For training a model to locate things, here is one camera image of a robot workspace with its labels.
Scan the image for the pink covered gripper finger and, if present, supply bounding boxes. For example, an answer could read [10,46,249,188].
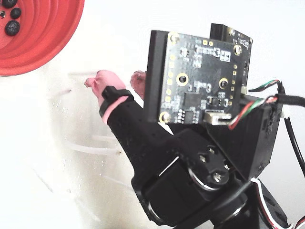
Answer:
[130,70,147,101]
[84,69,182,178]

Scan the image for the black fisheye lens camera module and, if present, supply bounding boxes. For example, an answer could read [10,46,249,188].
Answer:
[209,23,254,95]

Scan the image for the dark round blueberry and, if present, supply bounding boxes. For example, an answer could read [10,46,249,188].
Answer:
[1,0,19,9]
[10,7,22,20]
[4,20,21,37]

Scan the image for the white red black servo wire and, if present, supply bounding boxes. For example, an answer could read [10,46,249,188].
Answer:
[249,177,305,229]

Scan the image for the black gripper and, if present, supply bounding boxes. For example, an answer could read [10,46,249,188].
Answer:
[132,94,284,229]

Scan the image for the black cable with white tape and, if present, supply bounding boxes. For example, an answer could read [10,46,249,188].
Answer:
[247,80,305,179]

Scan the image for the black camera circuit board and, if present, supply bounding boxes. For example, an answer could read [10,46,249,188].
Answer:
[144,30,245,126]

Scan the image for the red collapsible silicone cup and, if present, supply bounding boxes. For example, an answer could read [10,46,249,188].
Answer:
[0,0,85,77]

